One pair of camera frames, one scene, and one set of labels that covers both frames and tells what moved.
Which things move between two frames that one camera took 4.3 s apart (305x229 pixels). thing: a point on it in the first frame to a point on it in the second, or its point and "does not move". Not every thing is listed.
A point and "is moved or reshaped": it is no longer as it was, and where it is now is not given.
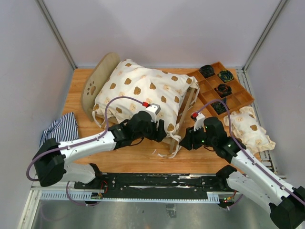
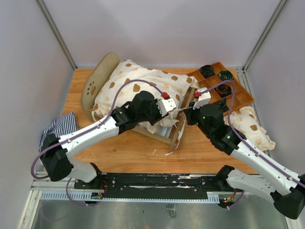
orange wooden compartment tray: x=216 y=83 does not move
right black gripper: x=189 y=139 to x=189 y=111
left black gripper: x=157 y=135 to x=159 y=116
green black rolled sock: x=226 y=76 does not move
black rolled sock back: x=207 y=70 does not move
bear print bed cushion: x=130 y=87 is moved or reshaped
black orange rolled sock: x=224 y=90 does not move
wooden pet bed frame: x=92 y=80 does not move
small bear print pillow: x=247 y=129 does not move
